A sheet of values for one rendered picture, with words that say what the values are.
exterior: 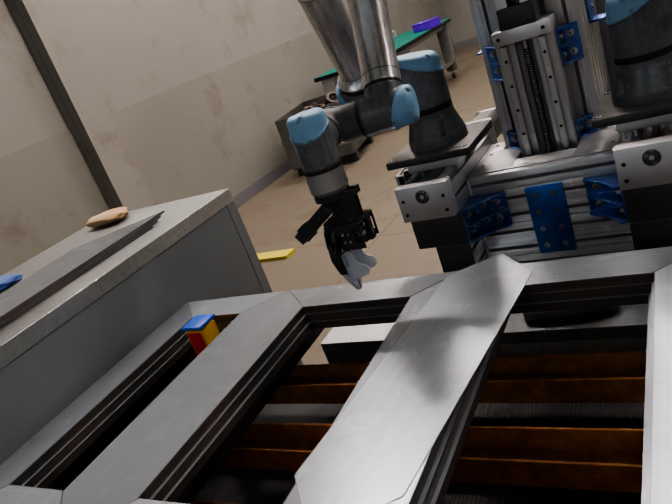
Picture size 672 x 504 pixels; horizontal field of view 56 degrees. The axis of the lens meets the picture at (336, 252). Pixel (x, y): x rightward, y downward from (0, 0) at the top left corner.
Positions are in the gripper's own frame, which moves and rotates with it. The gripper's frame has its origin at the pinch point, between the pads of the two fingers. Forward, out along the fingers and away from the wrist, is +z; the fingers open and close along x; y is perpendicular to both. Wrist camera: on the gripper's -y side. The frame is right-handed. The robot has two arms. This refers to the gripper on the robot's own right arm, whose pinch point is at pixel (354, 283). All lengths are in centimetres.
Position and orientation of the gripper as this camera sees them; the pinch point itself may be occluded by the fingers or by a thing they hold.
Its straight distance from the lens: 128.2
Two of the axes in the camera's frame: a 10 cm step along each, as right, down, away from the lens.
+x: 4.0, -4.4, 8.0
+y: 8.6, -1.3, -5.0
